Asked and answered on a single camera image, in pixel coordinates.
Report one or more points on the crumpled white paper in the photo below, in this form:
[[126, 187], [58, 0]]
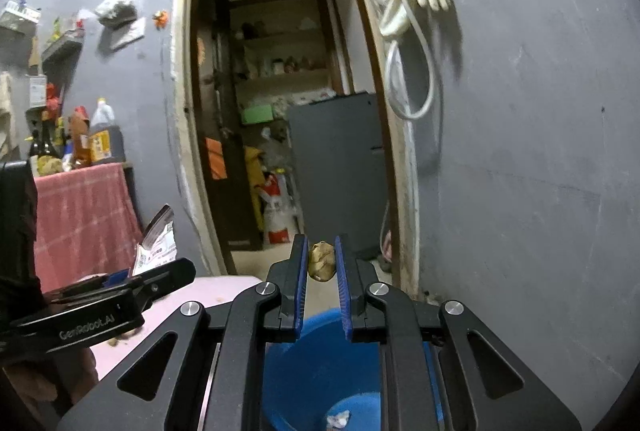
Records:
[[338, 420]]

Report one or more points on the yellow bag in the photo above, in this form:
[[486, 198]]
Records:
[[254, 171]]

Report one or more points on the red brown packet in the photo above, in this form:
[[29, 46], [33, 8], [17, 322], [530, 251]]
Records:
[[79, 138]]

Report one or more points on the wooden door frame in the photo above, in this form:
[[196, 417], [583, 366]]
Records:
[[182, 111]]

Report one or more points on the white red snack packet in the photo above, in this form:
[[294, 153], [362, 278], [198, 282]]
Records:
[[156, 246]]

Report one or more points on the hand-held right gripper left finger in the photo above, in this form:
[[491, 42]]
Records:
[[300, 291]]

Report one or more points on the grey wall shelf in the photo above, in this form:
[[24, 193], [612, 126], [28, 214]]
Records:
[[62, 48]]

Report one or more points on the white square board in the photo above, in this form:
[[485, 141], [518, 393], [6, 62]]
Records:
[[127, 33]]

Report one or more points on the wooden shelf unit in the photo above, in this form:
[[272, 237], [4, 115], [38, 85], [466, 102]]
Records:
[[280, 41]]

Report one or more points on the blue plastic bucket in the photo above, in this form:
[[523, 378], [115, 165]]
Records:
[[320, 376]]

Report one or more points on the dark wooden door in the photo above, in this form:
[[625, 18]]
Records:
[[220, 111]]

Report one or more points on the orange packet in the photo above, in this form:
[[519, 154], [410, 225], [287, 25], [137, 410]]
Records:
[[216, 158]]

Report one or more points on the white wall shelf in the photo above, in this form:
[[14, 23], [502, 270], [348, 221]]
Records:
[[20, 16]]

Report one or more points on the green box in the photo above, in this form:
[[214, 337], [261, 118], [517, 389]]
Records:
[[257, 115]]

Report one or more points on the grey cabinet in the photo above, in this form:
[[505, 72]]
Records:
[[335, 171]]

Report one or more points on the yellowish paper ball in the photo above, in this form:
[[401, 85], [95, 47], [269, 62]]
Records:
[[321, 261]]

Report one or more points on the white red sack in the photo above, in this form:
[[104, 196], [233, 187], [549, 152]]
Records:
[[280, 216]]

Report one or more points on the large cooking oil bottle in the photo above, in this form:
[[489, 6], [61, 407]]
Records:
[[106, 136]]

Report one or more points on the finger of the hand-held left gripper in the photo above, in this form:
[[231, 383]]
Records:
[[165, 276], [116, 279]]

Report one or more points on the dark glass bottle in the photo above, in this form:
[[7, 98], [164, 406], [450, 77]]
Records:
[[42, 146]]

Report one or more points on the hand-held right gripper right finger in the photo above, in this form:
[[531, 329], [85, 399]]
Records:
[[343, 291]]

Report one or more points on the red checkered cloth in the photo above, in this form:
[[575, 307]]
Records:
[[85, 221]]

